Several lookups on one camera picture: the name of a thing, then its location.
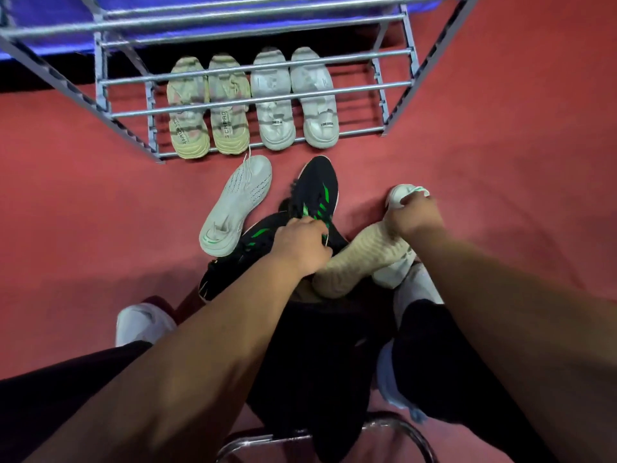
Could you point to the person's right hand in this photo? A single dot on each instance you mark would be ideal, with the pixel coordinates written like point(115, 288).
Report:
point(417, 216)

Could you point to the person's left hand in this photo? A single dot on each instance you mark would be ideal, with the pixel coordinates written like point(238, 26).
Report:
point(301, 248)

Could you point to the person's right fingers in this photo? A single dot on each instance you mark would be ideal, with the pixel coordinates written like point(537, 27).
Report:
point(407, 200)

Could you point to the person's left fingers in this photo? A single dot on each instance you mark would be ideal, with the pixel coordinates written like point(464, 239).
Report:
point(319, 229)

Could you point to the black sneaker with green stripes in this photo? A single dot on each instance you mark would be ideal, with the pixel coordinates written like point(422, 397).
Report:
point(315, 187)
point(241, 250)

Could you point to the off-white knit sneaker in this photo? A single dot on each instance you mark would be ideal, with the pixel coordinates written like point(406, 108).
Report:
point(238, 200)
point(359, 260)

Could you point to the person's left forearm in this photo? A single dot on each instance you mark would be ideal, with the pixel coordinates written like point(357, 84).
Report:
point(193, 371)

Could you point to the person's right forearm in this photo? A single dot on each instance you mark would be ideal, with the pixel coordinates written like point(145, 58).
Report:
point(520, 342)

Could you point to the person's white right shoe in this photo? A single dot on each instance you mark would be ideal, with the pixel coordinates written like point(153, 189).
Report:
point(417, 286)

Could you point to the person's white shoe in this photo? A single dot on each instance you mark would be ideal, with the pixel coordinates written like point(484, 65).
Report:
point(142, 325)
point(417, 286)

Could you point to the white chunky sneaker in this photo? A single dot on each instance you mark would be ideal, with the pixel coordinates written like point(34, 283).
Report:
point(320, 127)
point(275, 125)

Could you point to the beige chunky sneaker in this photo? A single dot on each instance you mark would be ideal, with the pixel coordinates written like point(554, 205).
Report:
point(189, 139)
point(231, 134)

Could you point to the grey metal shoe rack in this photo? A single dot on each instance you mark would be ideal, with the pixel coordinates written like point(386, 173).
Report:
point(260, 98)

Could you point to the person's white left shoe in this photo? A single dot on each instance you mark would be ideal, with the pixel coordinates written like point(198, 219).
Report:
point(142, 325)

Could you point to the person's black trousers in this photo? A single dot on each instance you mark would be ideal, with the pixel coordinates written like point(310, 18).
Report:
point(48, 395)

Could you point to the purple cloth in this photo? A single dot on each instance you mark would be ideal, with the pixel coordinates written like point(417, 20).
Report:
point(58, 9)

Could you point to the chrome tube chair frame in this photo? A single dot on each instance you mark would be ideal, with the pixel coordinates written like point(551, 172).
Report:
point(405, 429)

